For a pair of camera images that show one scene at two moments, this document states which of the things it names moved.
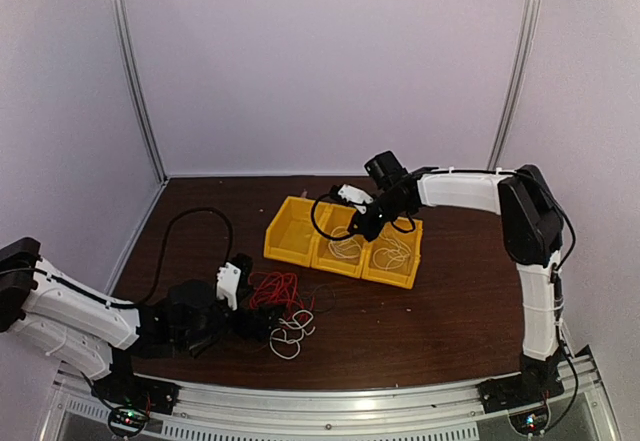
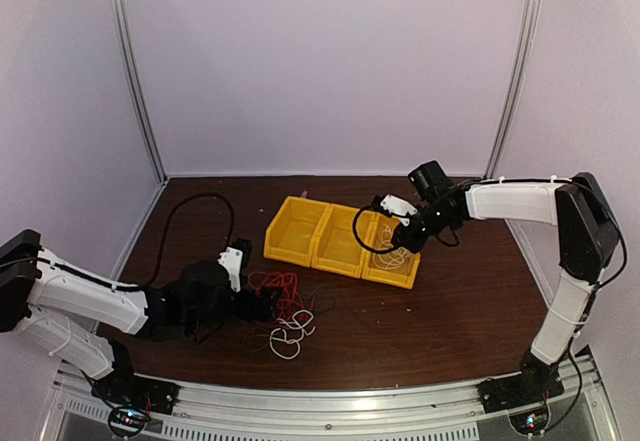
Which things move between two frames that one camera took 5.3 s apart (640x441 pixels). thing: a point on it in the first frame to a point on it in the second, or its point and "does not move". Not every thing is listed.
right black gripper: [371, 231] to [412, 242]
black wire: [320, 285] does not move
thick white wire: [345, 248] to [285, 335]
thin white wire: [392, 255] does not move
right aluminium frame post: [521, 65] does not move
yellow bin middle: [344, 257] does not move
